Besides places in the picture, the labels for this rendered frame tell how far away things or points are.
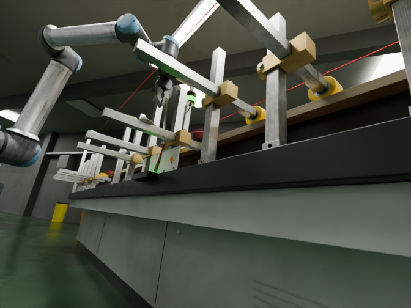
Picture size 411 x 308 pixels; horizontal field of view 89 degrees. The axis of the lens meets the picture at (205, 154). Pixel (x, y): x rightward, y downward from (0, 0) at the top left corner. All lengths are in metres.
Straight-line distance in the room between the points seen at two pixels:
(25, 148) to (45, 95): 0.31
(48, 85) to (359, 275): 1.54
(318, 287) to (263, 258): 0.17
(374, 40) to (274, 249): 3.60
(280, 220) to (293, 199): 0.05
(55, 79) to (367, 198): 1.47
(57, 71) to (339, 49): 3.47
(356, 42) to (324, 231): 3.66
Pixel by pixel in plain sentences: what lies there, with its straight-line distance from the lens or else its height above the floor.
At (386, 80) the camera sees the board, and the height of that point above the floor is 0.88.
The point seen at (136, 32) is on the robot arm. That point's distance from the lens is 1.11.
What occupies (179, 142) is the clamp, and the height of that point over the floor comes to 0.82.
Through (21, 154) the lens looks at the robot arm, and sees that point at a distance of 1.44.
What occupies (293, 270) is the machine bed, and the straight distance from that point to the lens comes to 0.70.
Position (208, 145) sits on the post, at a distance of 0.67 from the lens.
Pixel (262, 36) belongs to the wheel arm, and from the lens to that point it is 0.54.
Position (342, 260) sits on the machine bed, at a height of 0.48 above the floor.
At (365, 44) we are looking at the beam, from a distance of 3.96.
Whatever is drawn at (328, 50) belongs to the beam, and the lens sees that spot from 3.86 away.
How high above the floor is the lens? 0.54
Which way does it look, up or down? 17 degrees up
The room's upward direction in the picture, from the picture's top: 6 degrees clockwise
